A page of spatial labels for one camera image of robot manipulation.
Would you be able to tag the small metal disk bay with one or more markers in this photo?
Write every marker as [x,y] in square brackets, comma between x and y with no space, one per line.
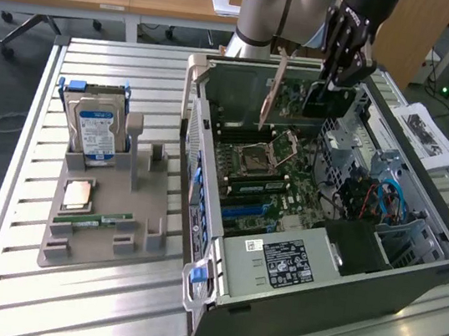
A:
[407,246]

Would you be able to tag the dark grey PC case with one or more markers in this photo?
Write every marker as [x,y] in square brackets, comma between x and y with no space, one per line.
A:
[312,316]

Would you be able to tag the grey parts rack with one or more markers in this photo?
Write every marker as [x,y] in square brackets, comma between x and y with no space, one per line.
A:
[116,211]

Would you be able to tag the hard disk in blue caddy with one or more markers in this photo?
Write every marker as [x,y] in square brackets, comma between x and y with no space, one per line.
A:
[94,131]

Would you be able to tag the black chair base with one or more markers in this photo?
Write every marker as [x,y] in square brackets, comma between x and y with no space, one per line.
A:
[23,26]

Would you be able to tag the graphics card with black cooler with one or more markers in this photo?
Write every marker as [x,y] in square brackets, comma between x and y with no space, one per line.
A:
[294,98]

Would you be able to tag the CPU socket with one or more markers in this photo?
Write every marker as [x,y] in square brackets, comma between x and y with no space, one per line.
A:
[254,160]

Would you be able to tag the open socket cover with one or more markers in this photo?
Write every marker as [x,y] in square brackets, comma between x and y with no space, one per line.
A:
[284,147]

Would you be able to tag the CPU with metal lid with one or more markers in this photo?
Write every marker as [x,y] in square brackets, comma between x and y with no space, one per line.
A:
[77,194]

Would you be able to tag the blue expansion slot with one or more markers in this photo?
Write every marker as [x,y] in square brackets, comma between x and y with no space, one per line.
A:
[243,212]

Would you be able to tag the wooden cabinet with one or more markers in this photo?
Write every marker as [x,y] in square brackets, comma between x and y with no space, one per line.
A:
[417,36]

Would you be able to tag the green motherboard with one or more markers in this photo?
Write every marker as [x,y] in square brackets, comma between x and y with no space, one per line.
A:
[299,204]

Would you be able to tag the white paper pile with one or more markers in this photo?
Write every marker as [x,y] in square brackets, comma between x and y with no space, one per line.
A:
[222,0]

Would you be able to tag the large metal disk bay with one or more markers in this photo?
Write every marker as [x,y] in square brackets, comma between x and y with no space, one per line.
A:
[337,151]

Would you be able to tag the loose green RAM stick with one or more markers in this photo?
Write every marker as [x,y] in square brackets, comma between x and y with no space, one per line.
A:
[90,219]

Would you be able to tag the device with green light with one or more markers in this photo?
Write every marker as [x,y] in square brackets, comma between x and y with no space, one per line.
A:
[444,90]

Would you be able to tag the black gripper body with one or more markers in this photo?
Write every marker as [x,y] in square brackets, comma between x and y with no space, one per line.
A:
[371,4]

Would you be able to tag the grey power supply with label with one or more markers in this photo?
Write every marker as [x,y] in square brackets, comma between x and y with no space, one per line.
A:
[242,272]

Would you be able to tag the printed paper stack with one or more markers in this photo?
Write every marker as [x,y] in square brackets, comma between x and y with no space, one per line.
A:
[427,139]

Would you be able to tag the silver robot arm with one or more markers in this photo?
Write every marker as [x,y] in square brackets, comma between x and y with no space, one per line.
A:
[264,17]

